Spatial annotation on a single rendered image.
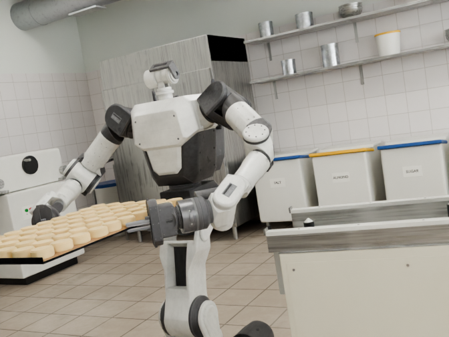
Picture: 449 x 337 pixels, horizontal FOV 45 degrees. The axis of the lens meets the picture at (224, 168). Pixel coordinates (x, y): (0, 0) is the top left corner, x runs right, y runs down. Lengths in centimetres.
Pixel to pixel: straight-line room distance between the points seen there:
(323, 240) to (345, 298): 17
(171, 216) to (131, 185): 459
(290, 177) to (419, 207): 359
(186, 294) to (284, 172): 354
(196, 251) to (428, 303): 77
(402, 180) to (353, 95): 116
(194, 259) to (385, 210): 65
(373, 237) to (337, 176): 364
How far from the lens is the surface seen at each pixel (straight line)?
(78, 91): 731
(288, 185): 532
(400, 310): 154
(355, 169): 507
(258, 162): 152
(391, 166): 499
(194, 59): 542
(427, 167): 493
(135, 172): 592
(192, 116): 181
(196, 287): 191
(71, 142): 708
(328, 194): 518
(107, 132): 206
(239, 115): 168
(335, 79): 574
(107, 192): 671
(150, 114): 186
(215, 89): 179
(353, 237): 150
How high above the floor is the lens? 124
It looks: 5 degrees down
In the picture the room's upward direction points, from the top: 9 degrees counter-clockwise
